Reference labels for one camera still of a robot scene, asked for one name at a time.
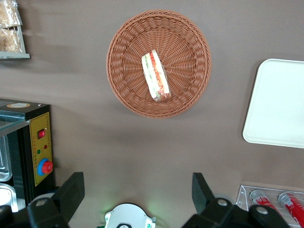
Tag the large brown wicker basket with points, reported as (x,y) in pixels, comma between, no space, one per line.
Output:
(185,47)

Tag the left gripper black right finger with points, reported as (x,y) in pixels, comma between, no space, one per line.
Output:
(204,197)

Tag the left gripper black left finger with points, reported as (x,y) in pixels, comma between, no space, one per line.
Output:
(69,192)

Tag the red cola bottle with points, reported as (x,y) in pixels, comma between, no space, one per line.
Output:
(262,202)
(293,206)

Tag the clear acrylic bottle rack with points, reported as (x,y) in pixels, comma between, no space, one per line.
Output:
(242,197)

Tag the steel food pan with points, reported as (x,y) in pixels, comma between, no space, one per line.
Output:
(4,159)
(7,197)

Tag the clear bag of snacks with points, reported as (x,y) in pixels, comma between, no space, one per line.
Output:
(9,40)
(9,13)

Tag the sandwich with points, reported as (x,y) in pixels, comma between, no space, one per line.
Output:
(155,76)

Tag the tray with packaged snacks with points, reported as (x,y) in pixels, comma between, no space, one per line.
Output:
(22,45)

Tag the cream plastic tray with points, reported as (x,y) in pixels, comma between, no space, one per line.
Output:
(278,107)

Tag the red and blue knob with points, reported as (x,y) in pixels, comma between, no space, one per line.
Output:
(45,166)

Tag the black food warmer appliance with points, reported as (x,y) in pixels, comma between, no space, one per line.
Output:
(23,154)

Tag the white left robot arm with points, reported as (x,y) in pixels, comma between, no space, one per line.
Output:
(126,216)

